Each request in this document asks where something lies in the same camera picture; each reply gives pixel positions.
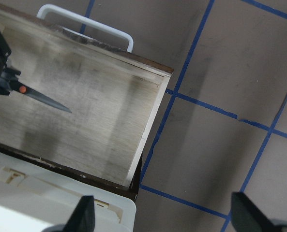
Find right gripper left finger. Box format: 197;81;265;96
65;195;95;232

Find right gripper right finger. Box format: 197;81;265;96
231;192;279;232

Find orange handled scissors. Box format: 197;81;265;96
0;78;71;113

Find wooden drawer with white handle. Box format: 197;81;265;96
0;3;173;186

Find cream plastic storage box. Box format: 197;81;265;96
0;152;136;232

